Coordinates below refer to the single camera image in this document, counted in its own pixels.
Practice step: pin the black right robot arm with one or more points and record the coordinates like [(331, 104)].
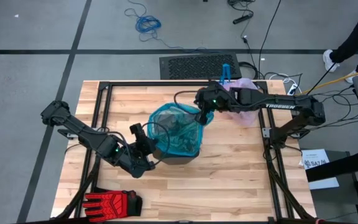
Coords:
[(278, 104)]

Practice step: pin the grey cabinet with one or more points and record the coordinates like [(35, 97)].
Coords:
[(343, 199)]

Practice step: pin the translucent white trash bag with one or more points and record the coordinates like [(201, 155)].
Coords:
[(247, 118)]

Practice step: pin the red black work glove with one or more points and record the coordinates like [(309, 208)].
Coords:
[(110, 205)]

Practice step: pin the teal plastic trash bag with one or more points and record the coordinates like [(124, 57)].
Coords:
[(182, 137)]

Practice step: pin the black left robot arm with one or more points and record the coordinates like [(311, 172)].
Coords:
[(82, 132)]

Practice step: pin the black perforated computer case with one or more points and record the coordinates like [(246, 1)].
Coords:
[(197, 67)]

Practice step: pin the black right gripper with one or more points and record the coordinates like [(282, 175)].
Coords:
[(213, 99)]

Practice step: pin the thin black pole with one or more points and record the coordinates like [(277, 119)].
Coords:
[(322, 77)]

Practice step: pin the black slanted bar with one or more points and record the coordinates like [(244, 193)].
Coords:
[(340, 166)]

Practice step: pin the black power strip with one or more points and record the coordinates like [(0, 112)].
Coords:
[(242, 18)]

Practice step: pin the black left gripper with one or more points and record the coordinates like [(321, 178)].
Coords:
[(132, 158)]

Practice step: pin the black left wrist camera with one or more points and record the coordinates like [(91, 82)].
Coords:
[(137, 130)]

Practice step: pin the grey trash bin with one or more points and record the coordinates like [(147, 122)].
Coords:
[(176, 160)]

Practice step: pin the white printed paper sheet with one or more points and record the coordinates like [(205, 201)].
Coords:
[(315, 155)]

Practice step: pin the black aluminium table frame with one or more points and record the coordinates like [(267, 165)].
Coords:
[(151, 83)]

